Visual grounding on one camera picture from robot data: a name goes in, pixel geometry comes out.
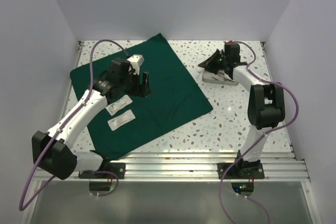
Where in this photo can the green surgical cloth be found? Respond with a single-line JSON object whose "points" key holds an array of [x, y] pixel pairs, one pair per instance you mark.
{"points": [[171, 119]]}

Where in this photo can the white sterile packet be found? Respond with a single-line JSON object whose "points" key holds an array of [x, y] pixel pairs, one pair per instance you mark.
{"points": [[121, 120], [119, 105]]}

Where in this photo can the aluminium rail frame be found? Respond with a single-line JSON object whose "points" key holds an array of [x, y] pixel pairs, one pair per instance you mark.
{"points": [[183, 187]]}

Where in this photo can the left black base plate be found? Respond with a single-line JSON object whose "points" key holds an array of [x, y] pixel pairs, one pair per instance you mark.
{"points": [[115, 170]]}

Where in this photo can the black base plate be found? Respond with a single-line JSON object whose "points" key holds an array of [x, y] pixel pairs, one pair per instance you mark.
{"points": [[256, 172], [115, 170]]}

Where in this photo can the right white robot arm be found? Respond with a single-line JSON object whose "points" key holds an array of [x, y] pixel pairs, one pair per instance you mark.
{"points": [[266, 105]]}

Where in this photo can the silver metal tray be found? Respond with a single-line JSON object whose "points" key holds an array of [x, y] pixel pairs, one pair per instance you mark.
{"points": [[217, 76]]}

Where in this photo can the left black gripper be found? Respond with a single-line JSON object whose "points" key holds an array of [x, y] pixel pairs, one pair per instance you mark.
{"points": [[138, 89]]}

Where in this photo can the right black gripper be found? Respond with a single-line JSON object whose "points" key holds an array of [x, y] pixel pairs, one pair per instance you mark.
{"points": [[208, 64]]}

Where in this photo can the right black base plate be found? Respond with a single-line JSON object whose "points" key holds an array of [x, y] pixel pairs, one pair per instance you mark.
{"points": [[256, 172]]}

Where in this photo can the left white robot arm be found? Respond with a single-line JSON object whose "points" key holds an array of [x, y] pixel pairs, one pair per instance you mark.
{"points": [[52, 149]]}

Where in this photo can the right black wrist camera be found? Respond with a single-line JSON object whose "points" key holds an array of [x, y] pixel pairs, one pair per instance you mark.
{"points": [[232, 52]]}

